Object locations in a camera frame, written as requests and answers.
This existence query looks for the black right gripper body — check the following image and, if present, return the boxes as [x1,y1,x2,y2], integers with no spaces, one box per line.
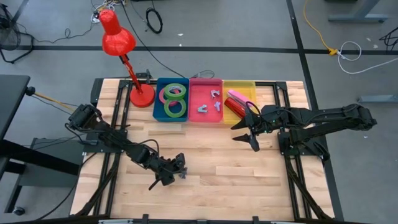
[248,105,292,136]

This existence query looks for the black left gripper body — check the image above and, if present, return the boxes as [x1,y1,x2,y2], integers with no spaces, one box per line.
[146,155,182,187]

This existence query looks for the red stapler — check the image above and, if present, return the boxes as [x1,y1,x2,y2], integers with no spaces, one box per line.
[224,96,250,119]

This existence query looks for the pink stapler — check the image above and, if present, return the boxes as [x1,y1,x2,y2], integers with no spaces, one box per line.
[227,89,254,106]

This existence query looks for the green tape roll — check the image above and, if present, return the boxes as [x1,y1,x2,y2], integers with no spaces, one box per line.
[164,98,188,119]
[164,83,188,101]

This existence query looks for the pink tape roll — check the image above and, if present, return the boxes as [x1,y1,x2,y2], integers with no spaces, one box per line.
[158,86,180,108]

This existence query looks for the yellow plastic tray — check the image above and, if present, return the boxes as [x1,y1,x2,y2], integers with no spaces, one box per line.
[222,79,260,125]

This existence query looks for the blue plastic tray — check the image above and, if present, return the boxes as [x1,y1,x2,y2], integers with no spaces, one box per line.
[152,77,190,123]

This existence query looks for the pink plastic tray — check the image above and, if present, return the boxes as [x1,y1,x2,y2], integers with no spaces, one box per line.
[187,77,224,123]

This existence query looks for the black clamp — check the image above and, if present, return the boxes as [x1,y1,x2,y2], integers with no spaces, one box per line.
[135,68,153,84]

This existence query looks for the grey desk foot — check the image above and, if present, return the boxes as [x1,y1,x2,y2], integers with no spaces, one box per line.
[356,94,398,105]

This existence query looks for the wooden desk with grey legs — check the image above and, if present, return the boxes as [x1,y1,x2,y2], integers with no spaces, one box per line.
[328,0,390,24]

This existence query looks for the red desk lamp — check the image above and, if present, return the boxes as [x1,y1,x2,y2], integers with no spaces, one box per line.
[98,8,156,109]

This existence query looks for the wooden stick with black knob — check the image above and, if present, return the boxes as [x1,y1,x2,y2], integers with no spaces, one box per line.
[25,86,78,113]

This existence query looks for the white power strip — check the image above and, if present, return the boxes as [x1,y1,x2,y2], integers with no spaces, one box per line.
[90,0,128,24]

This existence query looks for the black side table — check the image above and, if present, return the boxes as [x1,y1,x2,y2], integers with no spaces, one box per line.
[0,74,85,215]

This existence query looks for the black aluminium frame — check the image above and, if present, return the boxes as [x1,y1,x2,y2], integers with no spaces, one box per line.
[70,77,345,224]

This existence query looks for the grey cable loop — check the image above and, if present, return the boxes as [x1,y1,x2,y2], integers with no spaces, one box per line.
[190,69,216,80]

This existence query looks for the orange extension cable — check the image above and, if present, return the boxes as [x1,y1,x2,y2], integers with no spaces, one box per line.
[303,0,340,57]

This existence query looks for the white cable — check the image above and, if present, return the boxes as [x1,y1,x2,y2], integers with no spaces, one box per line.
[336,40,398,75]

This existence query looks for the black lamp cable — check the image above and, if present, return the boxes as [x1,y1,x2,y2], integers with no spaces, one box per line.
[119,0,187,79]

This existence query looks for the black cable coil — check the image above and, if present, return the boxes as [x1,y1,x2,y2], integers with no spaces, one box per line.
[145,7,164,35]

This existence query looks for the black floor cables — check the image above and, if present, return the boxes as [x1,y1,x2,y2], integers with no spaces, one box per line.
[379,26,398,51]

